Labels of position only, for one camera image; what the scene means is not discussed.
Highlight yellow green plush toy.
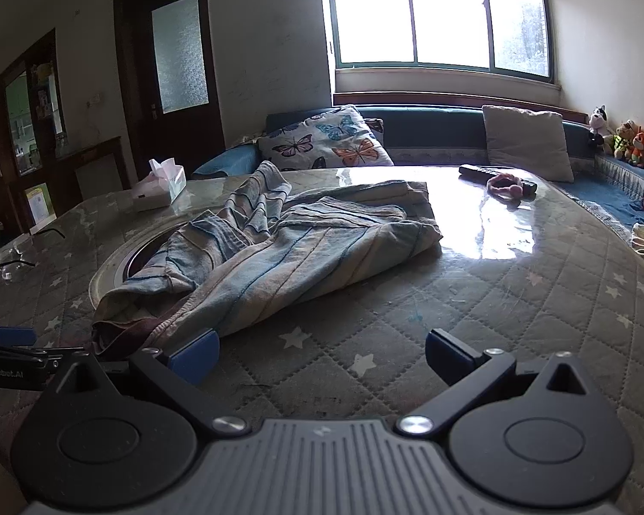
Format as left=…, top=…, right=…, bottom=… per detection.
left=612, top=119, right=639, bottom=161

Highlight blue striped pants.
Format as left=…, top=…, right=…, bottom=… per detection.
left=91, top=160, right=444, bottom=363

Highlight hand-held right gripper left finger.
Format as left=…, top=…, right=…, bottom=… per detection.
left=47, top=328, right=253, bottom=438

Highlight butterfly print pillow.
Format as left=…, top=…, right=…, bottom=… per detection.
left=256, top=106, right=395, bottom=171

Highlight blue bench sofa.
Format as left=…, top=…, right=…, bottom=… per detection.
left=193, top=104, right=644, bottom=237

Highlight pink hair scrunchie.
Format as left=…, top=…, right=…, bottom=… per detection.
left=486, top=172, right=527, bottom=205

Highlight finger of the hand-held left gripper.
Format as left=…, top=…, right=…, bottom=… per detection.
left=0, top=323, right=37, bottom=349
left=0, top=346, right=87, bottom=372

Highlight black remote control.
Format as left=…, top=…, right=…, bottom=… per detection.
left=458, top=164, right=538, bottom=197

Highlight clear safety glasses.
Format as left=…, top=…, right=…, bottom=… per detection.
left=0, top=228, right=68, bottom=280

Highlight green bordered board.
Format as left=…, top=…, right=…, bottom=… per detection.
left=24, top=182, right=52, bottom=226

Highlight white tissue box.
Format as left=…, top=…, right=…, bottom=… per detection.
left=131, top=158, right=188, bottom=212

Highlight dark door with frosted glass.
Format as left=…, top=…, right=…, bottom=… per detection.
left=112, top=0, right=226, bottom=183

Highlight plain white pillow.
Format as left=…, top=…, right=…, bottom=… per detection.
left=482, top=104, right=575, bottom=183

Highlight wooden side cabinet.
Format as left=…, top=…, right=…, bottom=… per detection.
left=54, top=136, right=131, bottom=195

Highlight black and white cow plush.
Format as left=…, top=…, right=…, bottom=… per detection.
left=587, top=106, right=615, bottom=154

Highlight dark wooden display cabinet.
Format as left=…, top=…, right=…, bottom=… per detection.
left=0, top=29, right=70, bottom=237

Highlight large window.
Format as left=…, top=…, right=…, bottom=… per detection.
left=322, top=0, right=562, bottom=84

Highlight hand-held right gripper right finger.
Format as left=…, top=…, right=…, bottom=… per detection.
left=397, top=328, right=598, bottom=436

